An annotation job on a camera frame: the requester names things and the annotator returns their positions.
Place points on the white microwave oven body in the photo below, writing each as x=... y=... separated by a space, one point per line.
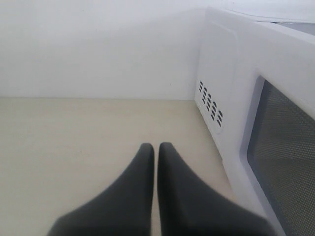
x=238 y=54

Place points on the white microwave door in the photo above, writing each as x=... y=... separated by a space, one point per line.
x=269 y=125

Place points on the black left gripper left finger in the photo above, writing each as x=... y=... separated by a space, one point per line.
x=123 y=209

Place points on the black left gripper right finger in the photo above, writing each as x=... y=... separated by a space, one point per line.
x=189 y=207

